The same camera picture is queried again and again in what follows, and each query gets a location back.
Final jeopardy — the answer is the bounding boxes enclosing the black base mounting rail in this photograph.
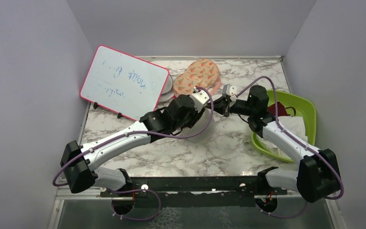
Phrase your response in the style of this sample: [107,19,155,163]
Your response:
[100,176,287,213]

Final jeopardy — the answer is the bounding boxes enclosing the white mesh laundry bag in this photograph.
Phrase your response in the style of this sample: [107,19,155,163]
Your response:
[186,109,216,145]

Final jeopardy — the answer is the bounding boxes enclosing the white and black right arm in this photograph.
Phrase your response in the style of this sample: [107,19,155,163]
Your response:
[206,84,344,203]

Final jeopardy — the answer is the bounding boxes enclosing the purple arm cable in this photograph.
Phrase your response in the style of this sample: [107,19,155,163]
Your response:
[52,86,215,187]
[233,75,345,200]

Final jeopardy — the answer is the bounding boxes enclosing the dark red cloth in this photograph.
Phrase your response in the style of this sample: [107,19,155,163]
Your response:
[267,102,296,116]

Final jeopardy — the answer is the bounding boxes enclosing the orange patterned bra wash bag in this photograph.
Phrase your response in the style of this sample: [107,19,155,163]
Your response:
[173,59,221,97]

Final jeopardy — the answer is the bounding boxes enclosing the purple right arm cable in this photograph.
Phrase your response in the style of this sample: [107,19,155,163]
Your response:
[233,75,345,200]

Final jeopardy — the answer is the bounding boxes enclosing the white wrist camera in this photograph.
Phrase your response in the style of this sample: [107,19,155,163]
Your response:
[190,91,210,113]
[222,84,237,102]

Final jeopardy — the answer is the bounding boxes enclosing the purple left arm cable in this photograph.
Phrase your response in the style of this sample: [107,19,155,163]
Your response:
[52,86,215,187]

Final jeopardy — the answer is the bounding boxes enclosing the green plastic basin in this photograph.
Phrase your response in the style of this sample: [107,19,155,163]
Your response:
[251,91,316,163]

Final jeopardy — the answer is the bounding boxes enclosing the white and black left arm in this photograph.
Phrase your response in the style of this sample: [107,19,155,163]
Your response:
[60,91,210,193]

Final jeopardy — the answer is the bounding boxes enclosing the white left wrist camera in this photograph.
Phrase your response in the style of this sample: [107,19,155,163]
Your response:
[190,91,210,113]

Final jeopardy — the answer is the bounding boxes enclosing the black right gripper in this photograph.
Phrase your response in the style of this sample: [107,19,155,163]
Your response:
[205,96,254,118]

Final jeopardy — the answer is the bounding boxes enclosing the pink framed whiteboard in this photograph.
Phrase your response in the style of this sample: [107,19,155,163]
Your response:
[80,45,169,120]

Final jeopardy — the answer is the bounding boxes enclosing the white round object behind whiteboard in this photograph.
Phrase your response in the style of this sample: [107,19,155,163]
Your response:
[158,75,174,103]

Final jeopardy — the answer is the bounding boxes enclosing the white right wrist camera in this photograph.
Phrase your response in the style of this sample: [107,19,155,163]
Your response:
[222,84,237,102]

